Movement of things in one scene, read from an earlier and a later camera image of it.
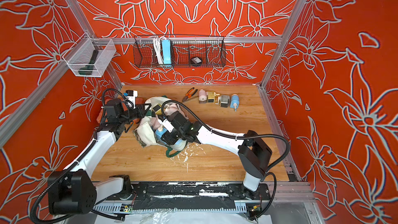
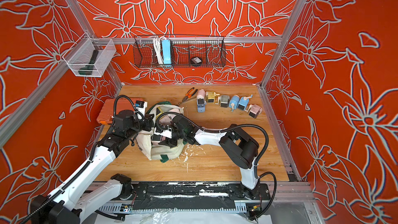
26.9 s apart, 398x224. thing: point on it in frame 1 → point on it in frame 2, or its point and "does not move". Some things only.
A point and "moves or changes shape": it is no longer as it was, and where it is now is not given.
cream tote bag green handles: [156, 107] moves or changes shape
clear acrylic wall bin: [90, 57] does not move
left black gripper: [141, 112] → [147, 120]
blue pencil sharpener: [235, 101] does not move
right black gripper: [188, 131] does not move
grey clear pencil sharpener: [224, 100] does not move
